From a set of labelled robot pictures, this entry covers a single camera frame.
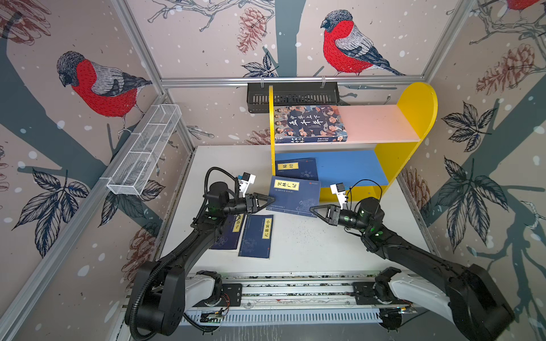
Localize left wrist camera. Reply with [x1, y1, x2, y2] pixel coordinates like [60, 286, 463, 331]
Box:
[237, 172, 256, 197]

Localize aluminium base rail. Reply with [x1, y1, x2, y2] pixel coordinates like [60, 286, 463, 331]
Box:
[114, 272, 462, 327]

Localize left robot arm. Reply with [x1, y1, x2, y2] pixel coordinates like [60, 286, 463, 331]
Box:
[125, 181, 275, 340]

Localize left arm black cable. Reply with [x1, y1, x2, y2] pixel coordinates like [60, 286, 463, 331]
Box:
[204, 165, 237, 201]

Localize black slotted wall basket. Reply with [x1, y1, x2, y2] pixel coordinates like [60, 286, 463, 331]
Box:
[247, 82, 340, 114]

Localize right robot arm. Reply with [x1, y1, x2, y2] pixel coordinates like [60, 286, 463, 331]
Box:
[310, 197, 516, 340]

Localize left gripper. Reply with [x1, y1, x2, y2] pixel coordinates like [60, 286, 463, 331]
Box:
[221, 194, 274, 217]

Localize blue book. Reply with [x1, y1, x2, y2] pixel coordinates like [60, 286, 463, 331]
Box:
[276, 158, 319, 181]
[266, 176, 321, 217]
[211, 214, 246, 251]
[238, 215, 274, 259]

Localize large illustrated box book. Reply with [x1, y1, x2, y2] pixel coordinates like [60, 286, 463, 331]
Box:
[274, 105, 348, 144]

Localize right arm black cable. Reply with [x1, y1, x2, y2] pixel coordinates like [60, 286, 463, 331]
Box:
[346, 178, 384, 203]

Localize white wire mesh basket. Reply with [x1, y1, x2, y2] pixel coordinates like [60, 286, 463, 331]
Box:
[107, 104, 181, 196]

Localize yellow pink blue bookshelf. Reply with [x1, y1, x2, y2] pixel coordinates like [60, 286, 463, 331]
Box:
[270, 82, 439, 203]

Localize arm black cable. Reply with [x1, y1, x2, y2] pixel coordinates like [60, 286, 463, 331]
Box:
[204, 165, 237, 201]
[346, 178, 384, 203]

